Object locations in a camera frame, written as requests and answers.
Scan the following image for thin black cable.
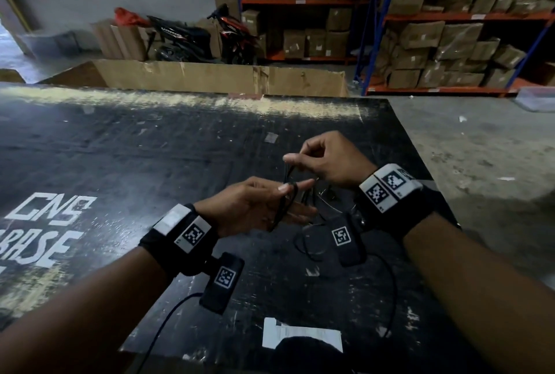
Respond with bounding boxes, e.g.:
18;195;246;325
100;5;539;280
268;156;347;264

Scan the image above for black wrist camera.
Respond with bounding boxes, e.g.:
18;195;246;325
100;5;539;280
199;252;245;316
331;212;368;268

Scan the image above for cardboard boxes on narrow rack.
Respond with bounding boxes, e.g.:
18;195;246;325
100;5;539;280
241;0;374;59

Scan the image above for black and red motorcycle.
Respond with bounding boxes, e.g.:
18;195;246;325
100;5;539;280
147;3;257;66

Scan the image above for white paper label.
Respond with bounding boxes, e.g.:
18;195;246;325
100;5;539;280
262;317;344;354

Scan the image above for black left wrist camera cable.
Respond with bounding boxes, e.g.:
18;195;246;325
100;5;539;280
134;291;204;374

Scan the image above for leaning flat cardboard sheets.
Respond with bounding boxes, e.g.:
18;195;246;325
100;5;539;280
90;19;150;62

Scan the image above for person's left hand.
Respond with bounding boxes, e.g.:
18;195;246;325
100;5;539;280
194;177;319;238

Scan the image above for person's right hand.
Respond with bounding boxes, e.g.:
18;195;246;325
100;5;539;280
283;131;378;190

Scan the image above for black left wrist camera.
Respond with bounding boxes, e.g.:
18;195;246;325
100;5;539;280
199;252;245;316

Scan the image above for black left wristband with markers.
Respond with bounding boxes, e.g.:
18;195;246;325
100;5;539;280
138;203;219;284

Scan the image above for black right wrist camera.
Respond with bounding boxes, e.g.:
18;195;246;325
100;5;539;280
331;212;368;268

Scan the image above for person's right forearm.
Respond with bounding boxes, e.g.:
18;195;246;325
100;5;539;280
402;212;555;374

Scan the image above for black wristband with markers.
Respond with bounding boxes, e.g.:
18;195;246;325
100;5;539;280
138;203;219;284
355;163;441;242

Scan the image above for black right wristband with markers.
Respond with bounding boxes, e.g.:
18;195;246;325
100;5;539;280
355;163;441;242

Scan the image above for person's left forearm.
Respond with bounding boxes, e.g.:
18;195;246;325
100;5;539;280
0;247;172;374

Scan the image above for cardboard boxes on wide rack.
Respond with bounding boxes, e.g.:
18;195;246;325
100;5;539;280
376;0;555;90

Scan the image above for red cloth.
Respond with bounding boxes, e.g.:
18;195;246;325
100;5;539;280
114;7;151;27

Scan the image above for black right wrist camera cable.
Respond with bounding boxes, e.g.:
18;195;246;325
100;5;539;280
366;251;399;340

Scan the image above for narrow blue orange shelf rack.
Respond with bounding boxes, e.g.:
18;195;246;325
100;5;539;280
233;0;377;65

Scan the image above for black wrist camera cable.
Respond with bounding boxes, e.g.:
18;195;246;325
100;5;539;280
366;251;399;340
134;291;204;374

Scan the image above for wide blue orange shelf rack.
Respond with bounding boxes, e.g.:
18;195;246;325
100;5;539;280
359;0;555;97

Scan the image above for clear plastic container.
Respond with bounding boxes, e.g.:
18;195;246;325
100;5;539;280
515;86;555;113

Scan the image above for large open cardboard box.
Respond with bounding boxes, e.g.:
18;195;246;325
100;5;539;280
38;59;350;98

